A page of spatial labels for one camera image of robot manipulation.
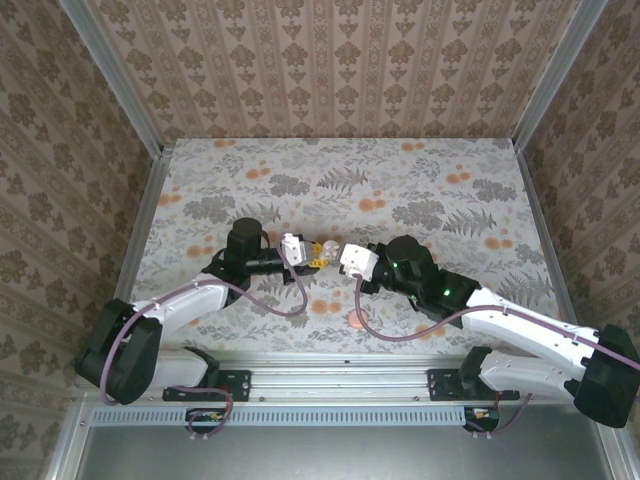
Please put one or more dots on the orange round earbud case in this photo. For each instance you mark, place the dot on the orange round earbud case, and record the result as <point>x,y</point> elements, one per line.
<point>352,320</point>

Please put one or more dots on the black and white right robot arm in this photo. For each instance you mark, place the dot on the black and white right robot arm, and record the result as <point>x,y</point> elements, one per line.
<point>525,325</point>

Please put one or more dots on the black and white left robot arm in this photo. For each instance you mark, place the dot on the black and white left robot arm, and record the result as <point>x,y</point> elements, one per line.
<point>190,300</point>

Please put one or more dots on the floral patterned table cover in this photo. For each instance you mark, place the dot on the floral patterned table cover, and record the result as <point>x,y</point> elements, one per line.
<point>325,165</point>

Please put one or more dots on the small control board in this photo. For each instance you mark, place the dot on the small control board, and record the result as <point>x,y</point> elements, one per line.
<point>205,417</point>
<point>482,415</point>

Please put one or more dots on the grey metal sheet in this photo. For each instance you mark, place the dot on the grey metal sheet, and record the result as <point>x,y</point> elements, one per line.
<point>350,455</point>

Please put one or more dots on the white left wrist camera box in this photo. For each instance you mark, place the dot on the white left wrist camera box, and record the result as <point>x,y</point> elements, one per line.
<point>295,250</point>

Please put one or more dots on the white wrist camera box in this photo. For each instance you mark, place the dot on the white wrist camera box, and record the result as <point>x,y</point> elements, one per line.
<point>360,260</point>
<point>295,250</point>

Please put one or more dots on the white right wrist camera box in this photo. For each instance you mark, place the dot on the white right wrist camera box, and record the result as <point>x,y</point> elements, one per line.
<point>360,260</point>

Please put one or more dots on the aluminium side rail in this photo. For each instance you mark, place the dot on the aluminium side rail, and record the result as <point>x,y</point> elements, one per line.
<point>545,230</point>
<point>145,220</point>

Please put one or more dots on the aluminium front mounting rail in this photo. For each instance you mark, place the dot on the aluminium front mounting rail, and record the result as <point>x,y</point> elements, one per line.
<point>340,380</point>

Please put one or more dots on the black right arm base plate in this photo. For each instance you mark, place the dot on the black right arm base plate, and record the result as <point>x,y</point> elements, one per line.
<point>440,385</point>

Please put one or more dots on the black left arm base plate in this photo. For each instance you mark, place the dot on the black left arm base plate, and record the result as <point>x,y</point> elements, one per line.
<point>240,385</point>

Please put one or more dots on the aluminium frame post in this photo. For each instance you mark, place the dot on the aluminium frame post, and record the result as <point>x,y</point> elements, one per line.
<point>115,85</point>
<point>555,75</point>

